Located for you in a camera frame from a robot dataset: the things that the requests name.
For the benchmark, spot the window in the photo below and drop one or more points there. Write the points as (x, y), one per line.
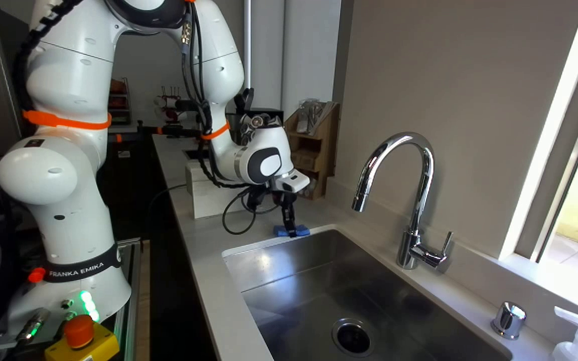
(577, 190)

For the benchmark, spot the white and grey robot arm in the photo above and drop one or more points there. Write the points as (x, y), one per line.
(68, 150)

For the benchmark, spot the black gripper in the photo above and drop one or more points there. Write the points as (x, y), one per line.
(283, 193)

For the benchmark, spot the bundle of wrapped cutlery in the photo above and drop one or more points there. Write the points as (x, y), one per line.
(313, 115)

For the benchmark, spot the chrome round counter cap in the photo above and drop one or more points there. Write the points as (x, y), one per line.
(509, 320)

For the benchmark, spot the stainless steel sink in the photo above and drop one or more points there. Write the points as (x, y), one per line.
(319, 286)

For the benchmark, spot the yellow emergency stop button box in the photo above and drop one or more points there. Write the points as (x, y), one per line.
(79, 335)

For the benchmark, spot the chrome tap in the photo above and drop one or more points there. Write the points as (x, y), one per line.
(422, 180)

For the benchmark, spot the chrome tap lever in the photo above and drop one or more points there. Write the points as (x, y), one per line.
(437, 256)

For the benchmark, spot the wooden organizer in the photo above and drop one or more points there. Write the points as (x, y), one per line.
(316, 150)

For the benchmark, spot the rack of mugs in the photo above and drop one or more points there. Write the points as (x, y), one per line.
(169, 104)

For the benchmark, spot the blue sponge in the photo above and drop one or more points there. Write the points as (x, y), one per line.
(303, 231)

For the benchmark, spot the white box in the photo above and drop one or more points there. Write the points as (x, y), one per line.
(207, 198)

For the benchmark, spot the small shelf rack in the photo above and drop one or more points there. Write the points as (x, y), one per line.
(119, 103)

